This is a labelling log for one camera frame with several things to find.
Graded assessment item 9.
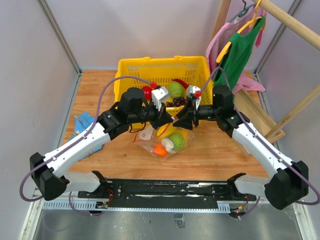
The green sugar apple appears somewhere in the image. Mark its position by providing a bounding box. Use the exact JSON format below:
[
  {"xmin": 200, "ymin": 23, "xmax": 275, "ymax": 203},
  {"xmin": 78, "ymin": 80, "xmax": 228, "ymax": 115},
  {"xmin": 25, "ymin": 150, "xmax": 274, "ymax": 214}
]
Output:
[{"xmin": 169, "ymin": 133, "xmax": 185, "ymax": 151}]

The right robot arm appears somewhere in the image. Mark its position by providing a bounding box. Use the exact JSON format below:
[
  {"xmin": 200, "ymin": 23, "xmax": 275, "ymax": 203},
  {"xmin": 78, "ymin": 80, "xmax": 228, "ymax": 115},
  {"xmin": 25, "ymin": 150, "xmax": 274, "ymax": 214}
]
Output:
[{"xmin": 173, "ymin": 85, "xmax": 309, "ymax": 210}]

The yellow hanger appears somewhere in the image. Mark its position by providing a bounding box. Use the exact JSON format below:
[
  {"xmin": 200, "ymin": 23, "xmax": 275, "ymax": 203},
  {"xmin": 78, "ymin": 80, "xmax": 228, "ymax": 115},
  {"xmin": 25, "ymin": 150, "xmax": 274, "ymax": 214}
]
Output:
[{"xmin": 216, "ymin": 0, "xmax": 262, "ymax": 64}]

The red chili pepper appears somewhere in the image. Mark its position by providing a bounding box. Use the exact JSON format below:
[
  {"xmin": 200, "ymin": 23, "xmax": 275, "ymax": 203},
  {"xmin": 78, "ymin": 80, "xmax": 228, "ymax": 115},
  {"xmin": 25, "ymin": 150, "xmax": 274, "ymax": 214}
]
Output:
[{"xmin": 172, "ymin": 78, "xmax": 189, "ymax": 90}]

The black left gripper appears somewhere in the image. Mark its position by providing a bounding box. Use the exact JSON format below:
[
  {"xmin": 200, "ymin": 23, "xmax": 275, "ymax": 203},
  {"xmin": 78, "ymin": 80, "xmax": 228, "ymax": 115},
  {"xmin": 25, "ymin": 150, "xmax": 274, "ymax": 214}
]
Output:
[{"xmin": 129, "ymin": 98, "xmax": 174, "ymax": 130}]

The yellow plastic basket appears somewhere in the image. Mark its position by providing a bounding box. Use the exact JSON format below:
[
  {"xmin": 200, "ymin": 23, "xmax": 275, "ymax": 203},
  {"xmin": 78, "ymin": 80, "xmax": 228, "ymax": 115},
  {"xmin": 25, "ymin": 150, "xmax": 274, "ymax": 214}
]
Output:
[{"xmin": 114, "ymin": 56, "xmax": 213, "ymax": 105}]

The orange fruit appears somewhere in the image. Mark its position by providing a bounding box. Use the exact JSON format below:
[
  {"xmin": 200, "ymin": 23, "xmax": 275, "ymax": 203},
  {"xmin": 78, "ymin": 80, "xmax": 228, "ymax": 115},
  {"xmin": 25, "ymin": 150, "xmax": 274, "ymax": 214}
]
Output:
[{"xmin": 153, "ymin": 142, "xmax": 168, "ymax": 158}]

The green tank top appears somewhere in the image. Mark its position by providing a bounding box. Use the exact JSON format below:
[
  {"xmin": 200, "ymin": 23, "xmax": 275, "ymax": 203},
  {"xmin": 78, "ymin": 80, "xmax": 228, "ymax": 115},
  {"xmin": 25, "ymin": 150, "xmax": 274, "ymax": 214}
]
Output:
[{"xmin": 213, "ymin": 16, "xmax": 266, "ymax": 91}]

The dark grape bunch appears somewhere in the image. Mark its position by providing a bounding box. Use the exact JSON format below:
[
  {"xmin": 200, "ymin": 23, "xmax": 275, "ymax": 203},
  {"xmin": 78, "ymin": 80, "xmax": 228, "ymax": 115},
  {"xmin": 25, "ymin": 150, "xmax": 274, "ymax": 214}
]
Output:
[{"xmin": 165, "ymin": 96, "xmax": 188, "ymax": 108}]

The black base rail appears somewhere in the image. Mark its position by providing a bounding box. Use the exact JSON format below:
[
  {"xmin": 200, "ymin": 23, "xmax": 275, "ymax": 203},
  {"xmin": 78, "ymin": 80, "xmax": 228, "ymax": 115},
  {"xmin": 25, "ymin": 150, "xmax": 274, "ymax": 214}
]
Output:
[{"xmin": 77, "ymin": 178, "xmax": 257, "ymax": 207}]

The blue cloth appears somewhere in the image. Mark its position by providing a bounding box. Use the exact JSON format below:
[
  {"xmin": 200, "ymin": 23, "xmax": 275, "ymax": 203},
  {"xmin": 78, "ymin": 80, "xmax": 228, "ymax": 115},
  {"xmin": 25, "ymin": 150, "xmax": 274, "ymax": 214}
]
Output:
[{"xmin": 68, "ymin": 112, "xmax": 103, "ymax": 159}]

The wooden clothes rack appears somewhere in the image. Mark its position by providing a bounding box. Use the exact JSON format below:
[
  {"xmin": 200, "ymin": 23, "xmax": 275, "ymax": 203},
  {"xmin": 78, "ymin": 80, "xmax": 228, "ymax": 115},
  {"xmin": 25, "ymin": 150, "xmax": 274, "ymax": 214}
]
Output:
[{"xmin": 211, "ymin": 0, "xmax": 320, "ymax": 157}]

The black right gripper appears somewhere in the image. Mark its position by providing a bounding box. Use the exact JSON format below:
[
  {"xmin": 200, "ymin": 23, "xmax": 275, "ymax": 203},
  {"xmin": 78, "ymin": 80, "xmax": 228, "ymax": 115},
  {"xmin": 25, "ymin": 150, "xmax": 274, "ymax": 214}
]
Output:
[{"xmin": 173, "ymin": 97, "xmax": 221, "ymax": 130}]

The red apple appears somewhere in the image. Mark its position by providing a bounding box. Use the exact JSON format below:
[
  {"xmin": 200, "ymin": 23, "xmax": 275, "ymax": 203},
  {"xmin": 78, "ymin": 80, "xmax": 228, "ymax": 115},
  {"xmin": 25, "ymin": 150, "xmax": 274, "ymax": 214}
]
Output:
[{"xmin": 141, "ymin": 86, "xmax": 153, "ymax": 100}]

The white cable duct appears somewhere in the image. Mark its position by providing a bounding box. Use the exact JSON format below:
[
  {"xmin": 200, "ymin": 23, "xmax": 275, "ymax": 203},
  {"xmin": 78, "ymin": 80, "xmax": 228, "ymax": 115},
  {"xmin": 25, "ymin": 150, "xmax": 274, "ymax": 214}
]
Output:
[{"xmin": 42, "ymin": 200, "xmax": 231, "ymax": 214}]

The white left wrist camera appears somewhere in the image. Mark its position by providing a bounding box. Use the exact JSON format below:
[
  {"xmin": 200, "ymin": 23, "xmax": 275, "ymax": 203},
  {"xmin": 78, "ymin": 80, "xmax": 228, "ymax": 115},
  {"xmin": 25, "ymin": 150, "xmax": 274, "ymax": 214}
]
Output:
[{"xmin": 151, "ymin": 86, "xmax": 170, "ymax": 112}]

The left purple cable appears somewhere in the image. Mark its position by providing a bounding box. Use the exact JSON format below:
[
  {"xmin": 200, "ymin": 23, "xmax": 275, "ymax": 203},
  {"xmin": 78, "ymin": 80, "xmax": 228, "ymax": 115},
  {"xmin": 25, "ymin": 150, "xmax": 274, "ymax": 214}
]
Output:
[{"xmin": 19, "ymin": 75, "xmax": 157, "ymax": 217}]

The clear zip top bag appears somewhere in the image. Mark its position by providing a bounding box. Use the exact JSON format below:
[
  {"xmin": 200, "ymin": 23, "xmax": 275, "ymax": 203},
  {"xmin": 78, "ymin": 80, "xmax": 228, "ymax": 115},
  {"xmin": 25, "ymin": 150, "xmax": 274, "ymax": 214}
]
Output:
[{"xmin": 133, "ymin": 123, "xmax": 195, "ymax": 159}]

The grey hanger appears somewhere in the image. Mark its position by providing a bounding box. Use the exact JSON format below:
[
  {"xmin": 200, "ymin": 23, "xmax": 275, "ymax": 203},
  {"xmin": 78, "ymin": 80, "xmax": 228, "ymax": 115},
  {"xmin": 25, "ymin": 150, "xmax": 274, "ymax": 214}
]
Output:
[{"xmin": 228, "ymin": 0, "xmax": 256, "ymax": 23}]

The yellow bell pepper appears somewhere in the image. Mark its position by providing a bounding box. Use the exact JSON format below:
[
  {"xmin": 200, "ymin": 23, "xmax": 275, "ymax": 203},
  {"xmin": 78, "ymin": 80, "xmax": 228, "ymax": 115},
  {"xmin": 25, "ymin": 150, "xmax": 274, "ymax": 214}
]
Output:
[{"xmin": 156, "ymin": 123, "xmax": 176, "ymax": 138}]

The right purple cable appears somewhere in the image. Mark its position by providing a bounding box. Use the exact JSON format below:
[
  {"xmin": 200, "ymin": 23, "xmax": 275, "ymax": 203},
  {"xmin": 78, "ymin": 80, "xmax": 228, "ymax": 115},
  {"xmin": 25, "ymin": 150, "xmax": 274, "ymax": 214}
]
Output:
[{"xmin": 194, "ymin": 66, "xmax": 320, "ymax": 221}]

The purple cable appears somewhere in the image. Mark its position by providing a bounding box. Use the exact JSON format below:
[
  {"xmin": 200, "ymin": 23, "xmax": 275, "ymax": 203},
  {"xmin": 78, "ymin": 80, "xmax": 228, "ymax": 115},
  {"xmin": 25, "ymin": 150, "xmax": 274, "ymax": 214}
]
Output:
[
  {"xmin": 194, "ymin": 66, "xmax": 320, "ymax": 221},
  {"xmin": 19, "ymin": 75, "xmax": 157, "ymax": 217}
]

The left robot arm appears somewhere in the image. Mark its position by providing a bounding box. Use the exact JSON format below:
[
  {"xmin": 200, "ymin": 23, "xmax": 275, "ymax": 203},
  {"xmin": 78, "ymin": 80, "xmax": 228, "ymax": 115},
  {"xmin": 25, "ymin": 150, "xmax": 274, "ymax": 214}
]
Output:
[{"xmin": 30, "ymin": 86, "xmax": 173, "ymax": 201}]

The green cabbage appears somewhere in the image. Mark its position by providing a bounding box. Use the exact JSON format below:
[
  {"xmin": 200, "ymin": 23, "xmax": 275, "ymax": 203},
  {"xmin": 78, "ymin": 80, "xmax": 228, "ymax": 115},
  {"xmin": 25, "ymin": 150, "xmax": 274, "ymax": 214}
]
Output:
[{"xmin": 167, "ymin": 81, "xmax": 185, "ymax": 99}]

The pink shirt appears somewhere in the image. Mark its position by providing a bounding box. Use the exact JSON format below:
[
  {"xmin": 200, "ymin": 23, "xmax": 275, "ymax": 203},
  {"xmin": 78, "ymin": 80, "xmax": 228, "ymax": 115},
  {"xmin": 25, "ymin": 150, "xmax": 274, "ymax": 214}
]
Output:
[{"xmin": 205, "ymin": 6, "xmax": 267, "ymax": 94}]

